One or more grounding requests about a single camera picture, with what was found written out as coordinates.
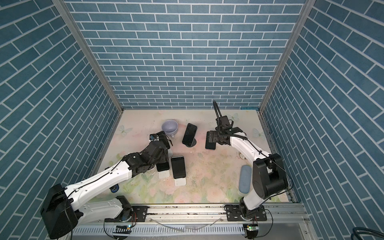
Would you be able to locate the purple-cased black phone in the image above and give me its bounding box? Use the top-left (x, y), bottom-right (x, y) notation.
top-left (205, 131), bottom-right (216, 150)

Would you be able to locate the white stand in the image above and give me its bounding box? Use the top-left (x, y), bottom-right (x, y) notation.
top-left (174, 178), bottom-right (187, 187)
top-left (158, 170), bottom-right (170, 179)

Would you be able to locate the wooden base metal stand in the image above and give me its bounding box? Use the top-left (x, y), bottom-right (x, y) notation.
top-left (239, 153), bottom-right (247, 160)

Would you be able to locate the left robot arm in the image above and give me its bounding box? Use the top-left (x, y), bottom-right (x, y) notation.
top-left (40, 131), bottom-right (173, 240)

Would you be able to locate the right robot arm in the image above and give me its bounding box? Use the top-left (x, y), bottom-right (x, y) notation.
top-left (208, 115), bottom-right (289, 220)

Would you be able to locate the teal-edged phone on round stand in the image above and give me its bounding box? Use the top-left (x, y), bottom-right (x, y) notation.
top-left (182, 123), bottom-right (198, 146)

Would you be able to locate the black round stand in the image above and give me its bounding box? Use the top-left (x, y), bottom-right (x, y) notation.
top-left (188, 139), bottom-right (197, 148)

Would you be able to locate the lavender mug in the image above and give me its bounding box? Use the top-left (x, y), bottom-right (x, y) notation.
top-left (162, 120), bottom-right (179, 139)

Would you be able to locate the blue glasses case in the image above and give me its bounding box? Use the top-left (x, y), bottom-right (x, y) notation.
top-left (239, 165), bottom-right (252, 195)

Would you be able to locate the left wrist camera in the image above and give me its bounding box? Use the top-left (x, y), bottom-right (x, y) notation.
top-left (150, 134), bottom-right (159, 141)

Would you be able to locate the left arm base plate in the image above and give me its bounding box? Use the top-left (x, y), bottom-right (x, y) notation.
top-left (119, 206), bottom-right (149, 224)

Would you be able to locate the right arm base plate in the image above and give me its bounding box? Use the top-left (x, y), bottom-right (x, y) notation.
top-left (224, 204), bottom-right (267, 222)

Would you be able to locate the aluminium rail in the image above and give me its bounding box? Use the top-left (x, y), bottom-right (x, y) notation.
top-left (75, 200), bottom-right (310, 225)

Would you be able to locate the black cable bottom right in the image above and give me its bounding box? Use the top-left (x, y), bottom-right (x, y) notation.
top-left (350, 226), bottom-right (384, 240)

